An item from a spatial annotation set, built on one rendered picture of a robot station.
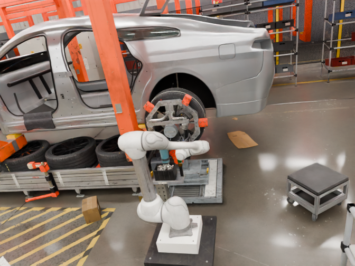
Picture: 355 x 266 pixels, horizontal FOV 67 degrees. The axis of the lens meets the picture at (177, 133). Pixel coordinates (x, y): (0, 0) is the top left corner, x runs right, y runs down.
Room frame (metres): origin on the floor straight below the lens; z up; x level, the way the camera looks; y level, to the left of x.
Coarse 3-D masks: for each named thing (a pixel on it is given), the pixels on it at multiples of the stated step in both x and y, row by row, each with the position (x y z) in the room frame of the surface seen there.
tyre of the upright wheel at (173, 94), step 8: (176, 88) 2.83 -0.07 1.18; (160, 96) 2.68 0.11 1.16; (168, 96) 2.66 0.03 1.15; (176, 96) 2.64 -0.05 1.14; (192, 96) 2.71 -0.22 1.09; (192, 104) 2.61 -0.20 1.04; (200, 104) 2.69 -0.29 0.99; (200, 112) 2.59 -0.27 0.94; (144, 120) 2.74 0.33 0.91; (200, 128) 2.60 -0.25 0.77; (200, 136) 2.60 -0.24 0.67
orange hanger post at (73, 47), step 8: (64, 0) 5.77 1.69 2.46; (56, 8) 5.69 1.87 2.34; (64, 8) 5.68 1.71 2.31; (64, 16) 5.66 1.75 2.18; (72, 40) 5.66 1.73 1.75; (72, 48) 5.67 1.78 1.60; (72, 56) 5.68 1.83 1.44; (80, 56) 5.75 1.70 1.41; (80, 64) 5.66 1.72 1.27; (80, 72) 5.67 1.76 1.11; (80, 80) 5.68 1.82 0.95; (88, 80) 5.79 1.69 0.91
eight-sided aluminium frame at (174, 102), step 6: (162, 102) 2.59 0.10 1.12; (168, 102) 2.58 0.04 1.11; (174, 102) 2.57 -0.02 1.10; (180, 102) 2.55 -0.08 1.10; (156, 108) 2.60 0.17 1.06; (186, 108) 2.54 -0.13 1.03; (192, 108) 2.58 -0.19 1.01; (150, 114) 2.62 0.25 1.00; (192, 114) 2.52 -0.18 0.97; (198, 126) 2.52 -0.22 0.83; (198, 132) 2.52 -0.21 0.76; (192, 138) 2.55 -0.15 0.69
